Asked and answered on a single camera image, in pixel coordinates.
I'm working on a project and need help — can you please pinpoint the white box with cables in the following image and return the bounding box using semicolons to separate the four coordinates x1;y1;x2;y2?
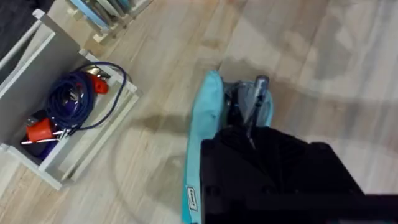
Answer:
0;8;144;191

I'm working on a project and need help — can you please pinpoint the light blue plate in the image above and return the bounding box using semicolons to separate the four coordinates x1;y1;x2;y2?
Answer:
69;0;111;31

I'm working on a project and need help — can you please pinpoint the translucent grey-blue pen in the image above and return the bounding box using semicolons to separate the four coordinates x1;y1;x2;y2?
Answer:
244;74;271;150

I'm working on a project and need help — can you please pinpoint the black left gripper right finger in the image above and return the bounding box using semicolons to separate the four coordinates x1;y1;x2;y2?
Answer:
251;126;366;197

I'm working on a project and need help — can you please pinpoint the pale wooden peg rack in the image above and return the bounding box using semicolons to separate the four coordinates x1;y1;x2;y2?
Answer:
65;0;154;44

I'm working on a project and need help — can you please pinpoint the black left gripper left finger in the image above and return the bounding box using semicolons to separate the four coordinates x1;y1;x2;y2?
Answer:
200;124;265;200

